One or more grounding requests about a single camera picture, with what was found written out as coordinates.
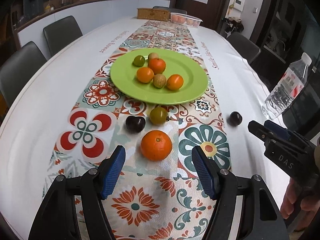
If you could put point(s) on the dark wooden door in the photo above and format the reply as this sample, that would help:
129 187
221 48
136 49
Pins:
197 2

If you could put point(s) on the dark chair right side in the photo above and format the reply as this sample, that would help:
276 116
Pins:
246 48

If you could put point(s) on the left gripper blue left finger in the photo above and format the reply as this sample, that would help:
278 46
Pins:
56 217

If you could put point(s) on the small orange mandarin front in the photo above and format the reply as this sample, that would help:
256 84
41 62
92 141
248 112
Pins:
144 74

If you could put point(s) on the patterned table runner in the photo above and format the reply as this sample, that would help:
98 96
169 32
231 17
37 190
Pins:
152 199

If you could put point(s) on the tan longan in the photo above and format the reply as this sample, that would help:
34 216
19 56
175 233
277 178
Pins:
153 56
159 80

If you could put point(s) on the dark plum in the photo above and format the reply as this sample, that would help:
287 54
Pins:
235 118
135 124

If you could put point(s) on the wicker basket box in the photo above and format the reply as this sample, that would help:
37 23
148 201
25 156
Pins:
153 14

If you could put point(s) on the dark chair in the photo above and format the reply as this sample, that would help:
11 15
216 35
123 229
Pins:
19 69
61 33
246 48

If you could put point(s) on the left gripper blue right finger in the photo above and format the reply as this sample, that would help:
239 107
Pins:
260 217

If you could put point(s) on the large orange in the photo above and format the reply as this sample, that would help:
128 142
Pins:
156 145

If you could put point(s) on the white tablecloth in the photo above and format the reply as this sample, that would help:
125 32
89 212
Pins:
39 114

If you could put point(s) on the clear water bottle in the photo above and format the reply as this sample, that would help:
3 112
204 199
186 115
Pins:
288 88

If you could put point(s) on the clear plastic fruit container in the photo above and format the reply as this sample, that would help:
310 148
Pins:
185 20

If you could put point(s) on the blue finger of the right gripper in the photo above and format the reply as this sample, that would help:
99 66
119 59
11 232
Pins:
263 133
277 130

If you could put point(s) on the green plate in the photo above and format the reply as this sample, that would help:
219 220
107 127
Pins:
123 76

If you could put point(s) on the dark chair far end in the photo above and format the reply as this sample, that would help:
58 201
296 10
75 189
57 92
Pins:
174 10

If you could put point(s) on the small orange mandarin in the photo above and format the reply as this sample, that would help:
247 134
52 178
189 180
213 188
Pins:
175 82
144 74

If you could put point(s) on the person right hand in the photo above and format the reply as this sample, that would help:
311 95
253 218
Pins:
309 204

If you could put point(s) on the dark chair near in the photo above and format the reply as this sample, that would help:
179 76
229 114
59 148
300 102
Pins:
19 69

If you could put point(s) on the white intercom panel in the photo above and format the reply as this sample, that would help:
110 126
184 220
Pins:
238 5

